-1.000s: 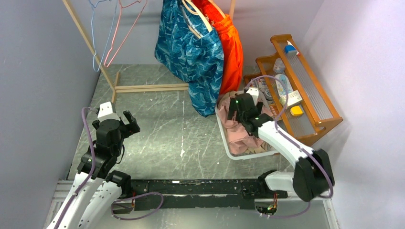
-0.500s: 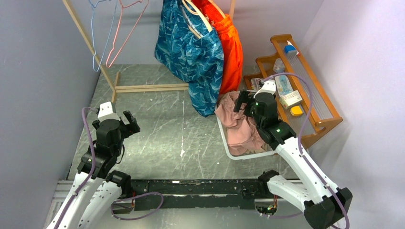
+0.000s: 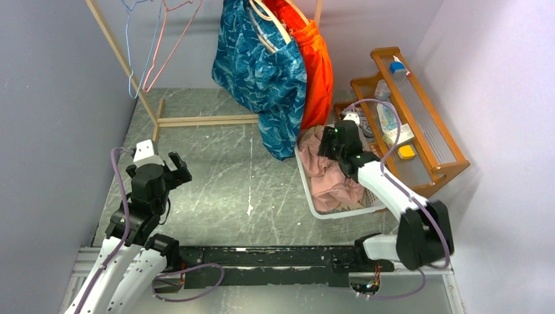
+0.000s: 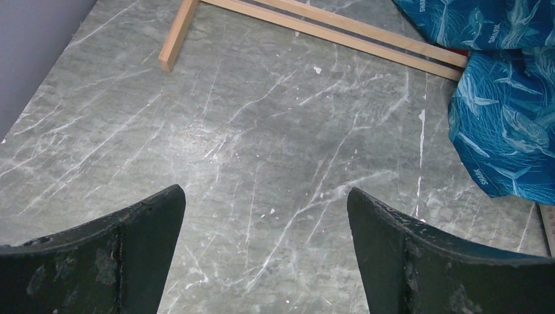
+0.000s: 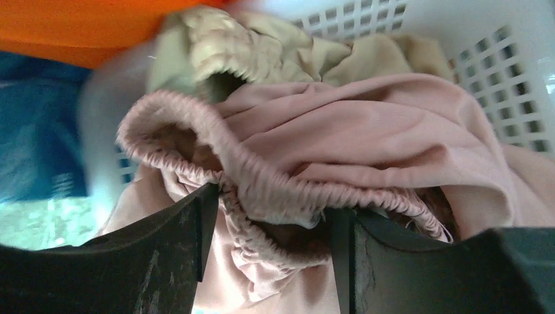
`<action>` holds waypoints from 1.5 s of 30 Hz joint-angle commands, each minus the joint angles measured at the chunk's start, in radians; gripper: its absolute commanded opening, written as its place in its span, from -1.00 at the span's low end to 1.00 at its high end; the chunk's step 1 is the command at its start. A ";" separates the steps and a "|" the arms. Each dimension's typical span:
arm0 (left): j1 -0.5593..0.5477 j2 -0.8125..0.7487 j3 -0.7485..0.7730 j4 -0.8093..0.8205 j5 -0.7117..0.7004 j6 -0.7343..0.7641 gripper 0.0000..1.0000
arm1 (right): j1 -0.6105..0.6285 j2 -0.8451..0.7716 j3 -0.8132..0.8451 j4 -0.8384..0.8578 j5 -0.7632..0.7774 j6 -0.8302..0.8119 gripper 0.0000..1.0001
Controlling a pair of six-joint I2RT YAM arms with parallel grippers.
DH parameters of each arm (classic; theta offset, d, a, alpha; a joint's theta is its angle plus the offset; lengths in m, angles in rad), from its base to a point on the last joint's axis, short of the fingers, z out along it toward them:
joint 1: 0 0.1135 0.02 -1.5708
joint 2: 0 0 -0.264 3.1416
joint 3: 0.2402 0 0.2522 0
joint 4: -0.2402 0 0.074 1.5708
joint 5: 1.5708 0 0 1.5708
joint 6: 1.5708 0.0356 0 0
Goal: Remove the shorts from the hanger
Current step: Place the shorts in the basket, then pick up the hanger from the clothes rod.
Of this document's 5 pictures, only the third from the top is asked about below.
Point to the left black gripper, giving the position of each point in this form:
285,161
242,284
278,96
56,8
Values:
180,174

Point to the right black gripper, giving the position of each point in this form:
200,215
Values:
328,137

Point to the beige shorts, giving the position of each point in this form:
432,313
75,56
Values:
332,190

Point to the pink shorts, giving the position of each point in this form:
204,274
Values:
307,149

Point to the blue patterned shorts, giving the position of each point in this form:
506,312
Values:
263,74

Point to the wooden hanger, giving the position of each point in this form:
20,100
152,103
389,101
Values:
298,11
266,14

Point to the blue wire hanger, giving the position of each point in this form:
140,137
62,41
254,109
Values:
139,31

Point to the pink hanger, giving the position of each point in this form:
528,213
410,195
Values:
157,62

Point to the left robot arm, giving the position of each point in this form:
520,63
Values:
131,254

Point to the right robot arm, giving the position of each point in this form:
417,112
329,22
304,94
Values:
424,235

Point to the orange shorts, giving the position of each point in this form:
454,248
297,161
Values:
318,64

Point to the round tin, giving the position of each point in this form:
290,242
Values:
367,132

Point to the orange snack pack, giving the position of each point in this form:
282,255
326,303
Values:
375,148

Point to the white plastic basket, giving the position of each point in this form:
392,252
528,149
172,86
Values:
372,204

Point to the blue white tube pack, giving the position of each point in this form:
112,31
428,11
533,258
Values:
387,117

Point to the wooden tiered shelf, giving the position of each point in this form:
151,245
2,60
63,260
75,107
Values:
439,159

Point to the clear small bottle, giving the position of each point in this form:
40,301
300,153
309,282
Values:
382,91

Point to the yellow block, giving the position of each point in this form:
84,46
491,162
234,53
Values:
406,152

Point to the white box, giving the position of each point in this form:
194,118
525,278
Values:
400,136

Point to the blue white eraser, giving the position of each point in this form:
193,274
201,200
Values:
397,67

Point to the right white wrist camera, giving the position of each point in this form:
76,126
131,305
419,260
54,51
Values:
353,117

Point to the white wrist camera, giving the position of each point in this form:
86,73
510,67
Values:
353,117
146,152

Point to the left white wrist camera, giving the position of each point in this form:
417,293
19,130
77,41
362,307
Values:
146,152

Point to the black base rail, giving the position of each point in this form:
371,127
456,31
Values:
337,266

